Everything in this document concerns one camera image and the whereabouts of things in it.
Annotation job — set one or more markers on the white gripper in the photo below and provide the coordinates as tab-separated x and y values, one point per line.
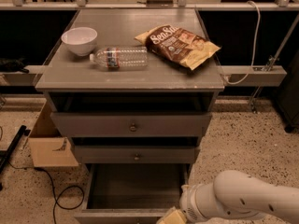
189	204

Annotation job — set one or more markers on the grey bottom drawer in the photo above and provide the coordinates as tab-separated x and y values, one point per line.
131	193

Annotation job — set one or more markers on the grey drawer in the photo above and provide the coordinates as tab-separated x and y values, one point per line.
131	193
109	125
135	154

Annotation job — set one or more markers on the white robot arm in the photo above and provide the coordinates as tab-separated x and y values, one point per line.
234	195

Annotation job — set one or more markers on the grey middle drawer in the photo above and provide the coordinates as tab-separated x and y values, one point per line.
135	154

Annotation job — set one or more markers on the grey drawer cabinet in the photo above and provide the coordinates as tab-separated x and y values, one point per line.
75	85

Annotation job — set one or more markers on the grey top drawer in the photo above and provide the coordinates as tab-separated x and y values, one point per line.
109	125

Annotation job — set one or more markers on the cardboard box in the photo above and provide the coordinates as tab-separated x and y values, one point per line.
48	147

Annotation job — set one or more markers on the clear plastic water bottle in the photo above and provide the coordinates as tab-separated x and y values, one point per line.
119	58

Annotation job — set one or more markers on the brown yellow chip bag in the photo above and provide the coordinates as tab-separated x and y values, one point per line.
178	45

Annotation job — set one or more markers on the black metal stand leg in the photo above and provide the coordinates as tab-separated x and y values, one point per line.
6	154

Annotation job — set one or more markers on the white bowl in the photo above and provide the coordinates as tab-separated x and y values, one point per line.
80	41

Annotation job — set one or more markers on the black cloth on rail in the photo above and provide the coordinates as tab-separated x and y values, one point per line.
13	65

